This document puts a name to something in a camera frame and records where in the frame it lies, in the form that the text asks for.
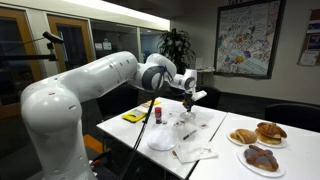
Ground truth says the red capped spice bottle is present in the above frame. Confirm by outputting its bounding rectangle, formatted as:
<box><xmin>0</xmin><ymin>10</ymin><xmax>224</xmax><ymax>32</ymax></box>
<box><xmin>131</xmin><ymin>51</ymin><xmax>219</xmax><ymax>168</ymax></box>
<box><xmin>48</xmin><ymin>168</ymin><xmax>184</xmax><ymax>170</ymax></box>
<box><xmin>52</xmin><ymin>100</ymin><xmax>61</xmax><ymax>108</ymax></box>
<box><xmin>154</xmin><ymin>106</ymin><xmax>163</xmax><ymax>125</ymax></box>

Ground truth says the white plate under brown breads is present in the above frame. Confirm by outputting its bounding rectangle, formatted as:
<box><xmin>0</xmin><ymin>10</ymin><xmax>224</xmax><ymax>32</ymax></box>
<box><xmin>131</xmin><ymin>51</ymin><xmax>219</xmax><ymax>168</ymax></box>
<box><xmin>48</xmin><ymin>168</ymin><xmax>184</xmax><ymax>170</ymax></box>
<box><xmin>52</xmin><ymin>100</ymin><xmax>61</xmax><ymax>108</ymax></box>
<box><xmin>255</xmin><ymin>134</ymin><xmax>288</xmax><ymax>149</ymax></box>

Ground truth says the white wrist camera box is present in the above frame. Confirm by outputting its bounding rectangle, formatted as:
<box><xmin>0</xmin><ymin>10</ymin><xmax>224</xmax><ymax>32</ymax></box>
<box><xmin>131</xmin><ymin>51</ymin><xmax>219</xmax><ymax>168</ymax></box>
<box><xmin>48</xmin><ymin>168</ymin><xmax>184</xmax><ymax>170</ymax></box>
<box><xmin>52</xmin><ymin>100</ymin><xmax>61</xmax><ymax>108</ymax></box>
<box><xmin>191</xmin><ymin>90</ymin><xmax>208</xmax><ymax>102</ymax></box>

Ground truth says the white side table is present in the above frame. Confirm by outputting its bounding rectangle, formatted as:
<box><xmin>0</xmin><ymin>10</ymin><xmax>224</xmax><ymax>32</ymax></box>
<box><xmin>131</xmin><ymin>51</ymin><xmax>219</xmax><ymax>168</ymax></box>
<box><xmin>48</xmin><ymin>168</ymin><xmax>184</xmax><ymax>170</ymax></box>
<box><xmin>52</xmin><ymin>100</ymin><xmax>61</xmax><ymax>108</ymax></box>
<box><xmin>195</xmin><ymin>66</ymin><xmax>216</xmax><ymax>87</ymax></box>

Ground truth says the green yellow Crayola marker box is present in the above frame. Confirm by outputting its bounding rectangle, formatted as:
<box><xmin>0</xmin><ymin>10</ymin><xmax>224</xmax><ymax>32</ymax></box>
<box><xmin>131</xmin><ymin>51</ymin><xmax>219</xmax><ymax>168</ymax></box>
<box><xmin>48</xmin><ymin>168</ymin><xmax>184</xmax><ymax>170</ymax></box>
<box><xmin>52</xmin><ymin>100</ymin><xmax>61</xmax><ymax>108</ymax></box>
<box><xmin>121</xmin><ymin>109</ymin><xmax>148</xmax><ymax>124</ymax></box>

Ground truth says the dark brown shell bread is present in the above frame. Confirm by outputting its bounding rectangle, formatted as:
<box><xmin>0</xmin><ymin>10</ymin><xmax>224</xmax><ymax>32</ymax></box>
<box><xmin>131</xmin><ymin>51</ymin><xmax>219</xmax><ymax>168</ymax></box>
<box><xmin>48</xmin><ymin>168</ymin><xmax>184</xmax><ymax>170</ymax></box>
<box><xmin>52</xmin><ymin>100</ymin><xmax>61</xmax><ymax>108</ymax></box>
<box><xmin>256</xmin><ymin>121</ymin><xmax>288</xmax><ymax>140</ymax></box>

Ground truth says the glass lid with knob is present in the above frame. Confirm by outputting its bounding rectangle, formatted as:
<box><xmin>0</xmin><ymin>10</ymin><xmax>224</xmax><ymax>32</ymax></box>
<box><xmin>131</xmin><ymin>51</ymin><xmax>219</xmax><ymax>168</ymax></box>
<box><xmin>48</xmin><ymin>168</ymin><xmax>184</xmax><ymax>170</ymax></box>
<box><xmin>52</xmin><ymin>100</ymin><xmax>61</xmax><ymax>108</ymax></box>
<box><xmin>179</xmin><ymin>110</ymin><xmax>197</xmax><ymax>121</ymax></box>

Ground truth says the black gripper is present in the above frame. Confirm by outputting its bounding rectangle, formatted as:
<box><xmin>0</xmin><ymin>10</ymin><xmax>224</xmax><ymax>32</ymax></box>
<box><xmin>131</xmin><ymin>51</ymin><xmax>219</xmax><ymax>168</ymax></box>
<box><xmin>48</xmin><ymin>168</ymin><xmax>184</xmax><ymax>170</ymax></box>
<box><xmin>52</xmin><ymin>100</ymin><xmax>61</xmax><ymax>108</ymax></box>
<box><xmin>182</xmin><ymin>92</ymin><xmax>196</xmax><ymax>113</ymax></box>

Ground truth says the cork bulletin board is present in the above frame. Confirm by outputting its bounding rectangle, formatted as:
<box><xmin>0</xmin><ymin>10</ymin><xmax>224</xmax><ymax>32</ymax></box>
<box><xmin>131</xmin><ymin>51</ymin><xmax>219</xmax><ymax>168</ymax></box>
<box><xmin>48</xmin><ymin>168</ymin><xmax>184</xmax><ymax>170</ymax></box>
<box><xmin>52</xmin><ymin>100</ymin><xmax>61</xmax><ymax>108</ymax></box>
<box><xmin>297</xmin><ymin>8</ymin><xmax>320</xmax><ymax>67</ymax></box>

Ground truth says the chocolate crossed bread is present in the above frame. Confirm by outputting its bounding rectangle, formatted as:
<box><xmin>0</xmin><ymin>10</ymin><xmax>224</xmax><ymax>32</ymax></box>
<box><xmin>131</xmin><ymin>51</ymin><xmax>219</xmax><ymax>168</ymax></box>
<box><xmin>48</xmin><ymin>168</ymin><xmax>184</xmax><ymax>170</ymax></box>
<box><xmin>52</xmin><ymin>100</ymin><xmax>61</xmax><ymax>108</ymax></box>
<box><xmin>243</xmin><ymin>144</ymin><xmax>280</xmax><ymax>173</ymax></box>

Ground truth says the small yellow marker box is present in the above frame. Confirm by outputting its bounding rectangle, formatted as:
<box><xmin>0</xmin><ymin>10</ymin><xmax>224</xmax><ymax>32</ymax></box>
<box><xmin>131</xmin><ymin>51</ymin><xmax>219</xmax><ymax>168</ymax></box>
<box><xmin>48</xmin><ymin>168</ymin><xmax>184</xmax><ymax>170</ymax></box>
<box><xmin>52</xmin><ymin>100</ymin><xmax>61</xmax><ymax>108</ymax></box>
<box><xmin>139</xmin><ymin>99</ymin><xmax>162</xmax><ymax>109</ymax></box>

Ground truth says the golden bread roll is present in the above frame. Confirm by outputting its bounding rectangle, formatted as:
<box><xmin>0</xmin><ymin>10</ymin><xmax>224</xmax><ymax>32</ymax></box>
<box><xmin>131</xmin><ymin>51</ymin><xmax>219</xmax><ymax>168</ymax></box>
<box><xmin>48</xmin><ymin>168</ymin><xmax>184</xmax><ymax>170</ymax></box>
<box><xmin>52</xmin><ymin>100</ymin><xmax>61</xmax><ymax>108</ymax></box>
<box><xmin>235</xmin><ymin>128</ymin><xmax>258</xmax><ymax>145</ymax></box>

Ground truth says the white plate under golden breads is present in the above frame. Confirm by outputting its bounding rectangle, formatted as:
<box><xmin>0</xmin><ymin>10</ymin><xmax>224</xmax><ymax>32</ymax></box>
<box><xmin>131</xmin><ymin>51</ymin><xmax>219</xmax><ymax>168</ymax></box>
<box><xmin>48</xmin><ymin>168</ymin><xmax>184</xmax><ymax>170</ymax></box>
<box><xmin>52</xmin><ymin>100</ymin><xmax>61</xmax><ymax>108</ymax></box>
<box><xmin>226</xmin><ymin>131</ymin><xmax>258</xmax><ymax>147</ymax></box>

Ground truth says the black camera on boom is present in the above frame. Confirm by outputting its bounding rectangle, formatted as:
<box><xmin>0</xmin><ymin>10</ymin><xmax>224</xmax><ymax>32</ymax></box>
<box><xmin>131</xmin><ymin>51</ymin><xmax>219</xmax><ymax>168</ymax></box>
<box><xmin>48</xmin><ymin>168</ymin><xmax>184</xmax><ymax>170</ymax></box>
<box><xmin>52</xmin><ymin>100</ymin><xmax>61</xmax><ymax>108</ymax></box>
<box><xmin>42</xmin><ymin>31</ymin><xmax>65</xmax><ymax>46</ymax></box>

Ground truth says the empty white plate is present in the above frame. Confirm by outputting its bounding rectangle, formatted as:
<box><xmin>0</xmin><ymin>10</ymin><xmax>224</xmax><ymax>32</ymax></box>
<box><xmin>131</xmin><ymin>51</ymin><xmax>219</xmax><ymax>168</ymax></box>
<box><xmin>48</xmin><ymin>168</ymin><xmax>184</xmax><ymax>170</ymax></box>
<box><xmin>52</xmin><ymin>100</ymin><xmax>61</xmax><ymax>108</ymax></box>
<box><xmin>146</xmin><ymin>129</ymin><xmax>178</xmax><ymax>152</ymax></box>

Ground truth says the small golden bread piece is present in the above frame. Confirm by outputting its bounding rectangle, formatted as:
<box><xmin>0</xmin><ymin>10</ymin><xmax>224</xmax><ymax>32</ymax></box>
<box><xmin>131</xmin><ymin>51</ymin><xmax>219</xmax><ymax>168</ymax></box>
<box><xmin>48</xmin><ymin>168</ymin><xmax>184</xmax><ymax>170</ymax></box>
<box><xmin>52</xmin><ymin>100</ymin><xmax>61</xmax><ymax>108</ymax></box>
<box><xmin>229</xmin><ymin>130</ymin><xmax>241</xmax><ymax>141</ymax></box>

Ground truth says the white marker with grey cap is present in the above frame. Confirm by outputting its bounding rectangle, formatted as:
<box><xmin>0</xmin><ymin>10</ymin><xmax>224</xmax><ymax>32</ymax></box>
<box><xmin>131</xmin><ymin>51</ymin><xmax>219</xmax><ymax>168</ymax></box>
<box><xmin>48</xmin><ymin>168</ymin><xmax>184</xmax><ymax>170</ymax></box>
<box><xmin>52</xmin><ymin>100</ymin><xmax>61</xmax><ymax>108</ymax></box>
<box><xmin>181</xmin><ymin>129</ymin><xmax>198</xmax><ymax>141</ymax></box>

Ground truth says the white plate under chocolate bread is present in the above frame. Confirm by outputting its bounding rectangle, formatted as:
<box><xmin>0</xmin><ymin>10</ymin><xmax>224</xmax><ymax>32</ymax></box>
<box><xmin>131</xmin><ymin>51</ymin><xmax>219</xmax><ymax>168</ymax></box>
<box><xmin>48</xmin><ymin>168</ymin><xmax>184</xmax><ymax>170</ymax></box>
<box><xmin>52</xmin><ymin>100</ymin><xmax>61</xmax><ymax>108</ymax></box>
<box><xmin>236</xmin><ymin>146</ymin><xmax>287</xmax><ymax>179</ymax></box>

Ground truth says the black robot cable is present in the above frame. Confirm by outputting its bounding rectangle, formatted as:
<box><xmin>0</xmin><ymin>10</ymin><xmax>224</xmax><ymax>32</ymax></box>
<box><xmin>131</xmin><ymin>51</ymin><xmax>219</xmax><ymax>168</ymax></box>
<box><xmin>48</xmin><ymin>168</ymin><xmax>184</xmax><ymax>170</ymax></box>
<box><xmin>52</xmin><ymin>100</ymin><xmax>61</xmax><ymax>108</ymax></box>
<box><xmin>118</xmin><ymin>65</ymin><xmax>168</xmax><ymax>180</ymax></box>

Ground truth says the large framed drawing poster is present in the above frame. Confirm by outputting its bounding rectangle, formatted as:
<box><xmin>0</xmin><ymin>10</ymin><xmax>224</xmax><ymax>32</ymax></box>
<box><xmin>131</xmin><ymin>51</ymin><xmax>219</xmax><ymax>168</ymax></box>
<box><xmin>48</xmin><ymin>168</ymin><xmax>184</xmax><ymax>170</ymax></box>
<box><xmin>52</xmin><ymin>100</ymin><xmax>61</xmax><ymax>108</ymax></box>
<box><xmin>213</xmin><ymin>0</ymin><xmax>288</xmax><ymax>80</ymax></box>

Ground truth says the brown round bread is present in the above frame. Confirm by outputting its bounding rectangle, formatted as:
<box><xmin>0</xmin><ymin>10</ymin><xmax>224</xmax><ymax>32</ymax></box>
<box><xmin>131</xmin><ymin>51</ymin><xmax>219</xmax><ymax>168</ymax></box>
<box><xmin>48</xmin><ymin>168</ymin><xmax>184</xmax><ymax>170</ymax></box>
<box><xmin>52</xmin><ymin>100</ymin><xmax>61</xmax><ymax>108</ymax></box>
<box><xmin>255</xmin><ymin>129</ymin><xmax>283</xmax><ymax>146</ymax></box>

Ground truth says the green potted plant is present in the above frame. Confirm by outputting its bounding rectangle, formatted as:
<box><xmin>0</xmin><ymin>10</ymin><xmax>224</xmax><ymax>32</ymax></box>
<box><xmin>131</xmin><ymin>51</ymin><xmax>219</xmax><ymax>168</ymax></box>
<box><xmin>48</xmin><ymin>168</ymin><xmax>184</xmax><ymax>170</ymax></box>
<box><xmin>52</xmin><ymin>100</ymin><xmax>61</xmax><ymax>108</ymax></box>
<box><xmin>158</xmin><ymin>28</ymin><xmax>197</xmax><ymax>75</ymax></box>

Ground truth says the black boom pole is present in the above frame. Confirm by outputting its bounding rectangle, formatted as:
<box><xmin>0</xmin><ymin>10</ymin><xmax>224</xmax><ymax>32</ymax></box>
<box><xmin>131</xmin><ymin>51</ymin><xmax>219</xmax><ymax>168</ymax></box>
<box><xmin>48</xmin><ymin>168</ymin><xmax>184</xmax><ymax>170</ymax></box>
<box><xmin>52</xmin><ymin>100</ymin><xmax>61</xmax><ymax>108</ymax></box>
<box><xmin>0</xmin><ymin>39</ymin><xmax>59</xmax><ymax>63</ymax></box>

